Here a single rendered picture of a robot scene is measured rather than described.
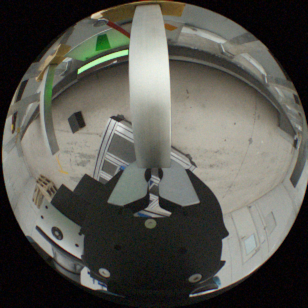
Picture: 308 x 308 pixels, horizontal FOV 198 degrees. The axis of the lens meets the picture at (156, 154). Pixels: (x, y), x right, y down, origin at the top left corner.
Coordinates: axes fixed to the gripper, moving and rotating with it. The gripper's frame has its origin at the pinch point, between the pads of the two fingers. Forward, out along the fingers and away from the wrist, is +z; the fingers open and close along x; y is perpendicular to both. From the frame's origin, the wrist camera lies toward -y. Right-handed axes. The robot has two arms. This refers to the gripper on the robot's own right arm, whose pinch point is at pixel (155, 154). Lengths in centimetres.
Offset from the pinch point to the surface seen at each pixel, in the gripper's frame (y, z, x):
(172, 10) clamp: -24.4, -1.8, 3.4
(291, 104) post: -26, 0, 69
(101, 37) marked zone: -24.4, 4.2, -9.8
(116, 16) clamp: -24.4, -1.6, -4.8
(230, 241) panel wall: 243, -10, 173
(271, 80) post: -26, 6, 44
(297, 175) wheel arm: -2.2, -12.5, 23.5
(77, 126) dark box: 3, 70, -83
